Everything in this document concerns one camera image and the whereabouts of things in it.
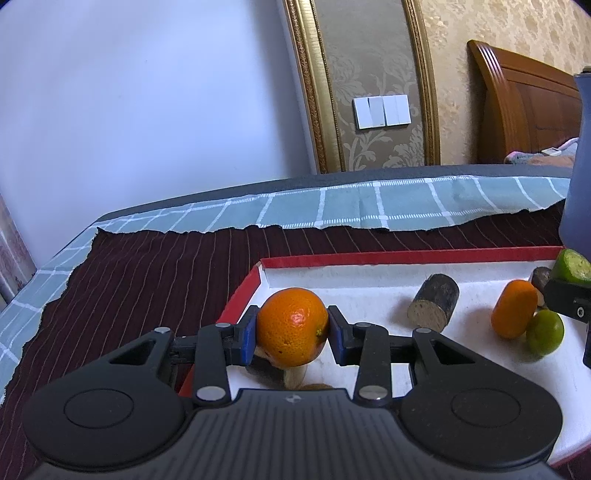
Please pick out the wooden bed headboard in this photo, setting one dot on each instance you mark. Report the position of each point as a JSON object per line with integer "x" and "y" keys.
{"x": 521, "y": 106}

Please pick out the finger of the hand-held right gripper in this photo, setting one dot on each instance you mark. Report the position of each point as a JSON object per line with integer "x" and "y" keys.
{"x": 565, "y": 297}

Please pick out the small white device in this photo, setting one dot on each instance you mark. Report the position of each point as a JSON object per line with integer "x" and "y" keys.
{"x": 551, "y": 151}

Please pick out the white wall switch panel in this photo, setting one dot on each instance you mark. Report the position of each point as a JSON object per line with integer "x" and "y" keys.
{"x": 382, "y": 110}

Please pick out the gold-framed wall panel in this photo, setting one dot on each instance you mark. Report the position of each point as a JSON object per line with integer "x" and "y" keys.
{"x": 369, "y": 55}

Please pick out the dark sugarcane piece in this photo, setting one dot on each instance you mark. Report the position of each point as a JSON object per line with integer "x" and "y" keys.
{"x": 434, "y": 302}
{"x": 272, "y": 374}

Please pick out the green citrus with cut top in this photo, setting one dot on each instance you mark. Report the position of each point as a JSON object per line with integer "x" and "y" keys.
{"x": 572, "y": 265}

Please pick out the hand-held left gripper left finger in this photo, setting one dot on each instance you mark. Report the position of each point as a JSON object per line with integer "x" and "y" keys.
{"x": 249, "y": 334}

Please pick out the blue checked tablecloth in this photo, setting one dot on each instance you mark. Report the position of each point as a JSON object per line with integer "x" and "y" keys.
{"x": 369, "y": 203}

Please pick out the pale patterned curtain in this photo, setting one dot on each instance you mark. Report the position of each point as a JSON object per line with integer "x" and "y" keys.
{"x": 14, "y": 258}

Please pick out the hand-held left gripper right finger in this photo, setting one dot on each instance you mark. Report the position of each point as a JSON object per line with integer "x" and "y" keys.
{"x": 336, "y": 334}

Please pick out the blue electric kettle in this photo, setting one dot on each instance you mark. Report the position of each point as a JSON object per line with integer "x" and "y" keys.
{"x": 579, "y": 184}

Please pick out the whole green citrus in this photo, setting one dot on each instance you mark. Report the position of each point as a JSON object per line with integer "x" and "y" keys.
{"x": 545, "y": 332}

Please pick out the orange tangerine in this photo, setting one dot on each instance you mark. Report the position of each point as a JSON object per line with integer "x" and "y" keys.
{"x": 293, "y": 325}
{"x": 512, "y": 309}

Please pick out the dark maroon striped cloth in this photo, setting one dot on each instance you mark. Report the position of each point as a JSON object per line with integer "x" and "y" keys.
{"x": 138, "y": 286}

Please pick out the tan longan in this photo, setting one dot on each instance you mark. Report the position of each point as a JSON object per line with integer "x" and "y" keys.
{"x": 318, "y": 386}

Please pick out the pink bedding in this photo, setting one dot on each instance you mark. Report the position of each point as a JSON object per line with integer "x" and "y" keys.
{"x": 531, "y": 160}

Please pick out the red cardboard tray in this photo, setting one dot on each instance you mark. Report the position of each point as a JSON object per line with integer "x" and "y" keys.
{"x": 383, "y": 286}

